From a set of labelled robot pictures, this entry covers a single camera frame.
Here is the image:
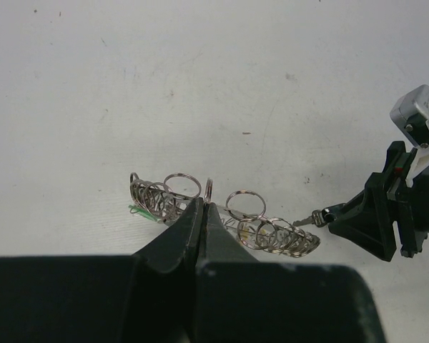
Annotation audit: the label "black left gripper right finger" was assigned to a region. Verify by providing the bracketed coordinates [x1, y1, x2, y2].
[196, 204, 386, 342]

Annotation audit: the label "key with black tag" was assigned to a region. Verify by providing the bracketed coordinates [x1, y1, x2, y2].
[292, 207, 337, 228]

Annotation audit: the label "yellow key tag lower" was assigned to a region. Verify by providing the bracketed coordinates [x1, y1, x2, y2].
[237, 223, 270, 250]

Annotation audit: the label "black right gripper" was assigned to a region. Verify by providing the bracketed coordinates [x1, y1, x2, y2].
[322, 141, 429, 262]

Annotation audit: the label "green key tag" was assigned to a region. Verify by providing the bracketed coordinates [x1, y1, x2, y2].
[129, 205, 159, 222]

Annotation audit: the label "steel key organiser ring disc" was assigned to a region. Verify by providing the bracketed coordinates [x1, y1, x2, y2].
[128, 171, 322, 259]

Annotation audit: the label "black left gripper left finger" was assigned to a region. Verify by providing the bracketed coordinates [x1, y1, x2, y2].
[0, 198, 204, 342]

